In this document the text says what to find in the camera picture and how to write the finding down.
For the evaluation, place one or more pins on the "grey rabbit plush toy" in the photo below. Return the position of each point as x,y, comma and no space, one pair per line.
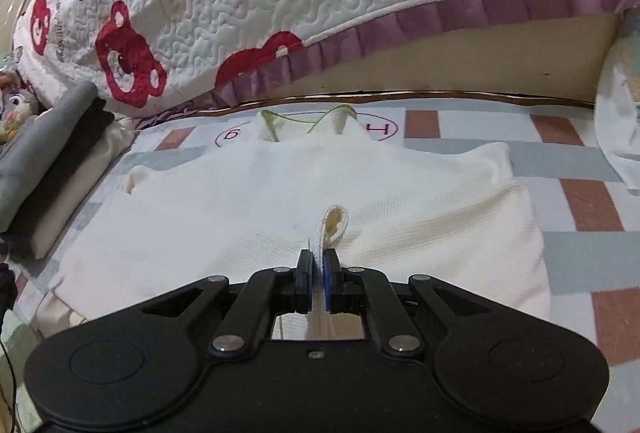
12,108

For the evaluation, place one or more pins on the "grey folded garment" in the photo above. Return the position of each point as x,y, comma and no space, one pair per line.
45,138

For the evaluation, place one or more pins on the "cream folded garment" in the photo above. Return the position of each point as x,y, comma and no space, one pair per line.
75,193

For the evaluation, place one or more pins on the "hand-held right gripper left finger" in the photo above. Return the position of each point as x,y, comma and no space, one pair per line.
313,283

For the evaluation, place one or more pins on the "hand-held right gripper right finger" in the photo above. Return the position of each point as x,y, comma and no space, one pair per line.
329,282

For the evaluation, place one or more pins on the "cream knit garment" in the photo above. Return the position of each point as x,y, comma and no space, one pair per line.
425,213

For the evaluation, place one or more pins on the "black stand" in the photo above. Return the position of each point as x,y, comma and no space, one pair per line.
6,283

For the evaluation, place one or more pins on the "black folded garment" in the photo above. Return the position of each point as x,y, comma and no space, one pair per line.
65,163

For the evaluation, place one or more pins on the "white printed garment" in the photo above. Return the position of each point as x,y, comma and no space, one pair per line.
620,123

